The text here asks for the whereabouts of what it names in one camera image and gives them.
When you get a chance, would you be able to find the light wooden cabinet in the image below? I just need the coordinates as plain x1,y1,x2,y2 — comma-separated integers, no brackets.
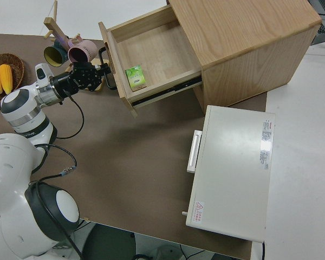
166,0,322,109

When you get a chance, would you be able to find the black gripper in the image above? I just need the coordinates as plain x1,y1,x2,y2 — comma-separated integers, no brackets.
69,61,111,92

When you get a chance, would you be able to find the black metal drawer slide rail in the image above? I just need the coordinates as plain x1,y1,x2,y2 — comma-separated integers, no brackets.
131,75,203,107

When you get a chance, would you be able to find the wooden drawer with black handle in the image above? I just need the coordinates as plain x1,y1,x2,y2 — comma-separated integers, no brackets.
97,4,203,119

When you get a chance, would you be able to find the black round base plate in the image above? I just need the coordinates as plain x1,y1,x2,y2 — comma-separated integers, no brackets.
80,223,138,260

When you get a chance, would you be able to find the white toaster oven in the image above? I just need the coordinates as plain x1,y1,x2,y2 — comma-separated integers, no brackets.
180,105,276,243

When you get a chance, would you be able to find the white oven door handle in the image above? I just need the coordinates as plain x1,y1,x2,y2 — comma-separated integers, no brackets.
186,129,203,174

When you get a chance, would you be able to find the brown table mat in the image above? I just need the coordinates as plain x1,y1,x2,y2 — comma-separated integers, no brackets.
0,34,269,260

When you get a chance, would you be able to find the pink mug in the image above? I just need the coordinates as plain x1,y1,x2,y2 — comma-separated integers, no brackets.
67,40,98,64

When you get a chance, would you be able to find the dark green mug yellow interior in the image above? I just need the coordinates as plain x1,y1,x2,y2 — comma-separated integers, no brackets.
43,37,70,68

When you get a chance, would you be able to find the small green carton box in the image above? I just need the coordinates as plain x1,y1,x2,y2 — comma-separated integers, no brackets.
125,64,147,92

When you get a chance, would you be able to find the wooden mug tree stand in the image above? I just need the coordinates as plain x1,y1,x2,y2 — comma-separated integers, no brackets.
43,0,103,93

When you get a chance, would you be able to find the brown wicker basket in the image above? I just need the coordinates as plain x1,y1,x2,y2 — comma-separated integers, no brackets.
0,53,25,106

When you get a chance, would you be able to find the black robot cable with connector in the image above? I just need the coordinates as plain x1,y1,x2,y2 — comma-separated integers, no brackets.
27,90,85,260

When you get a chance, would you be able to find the grey round floor object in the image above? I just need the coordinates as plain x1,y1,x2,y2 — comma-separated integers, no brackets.
148,242,185,260

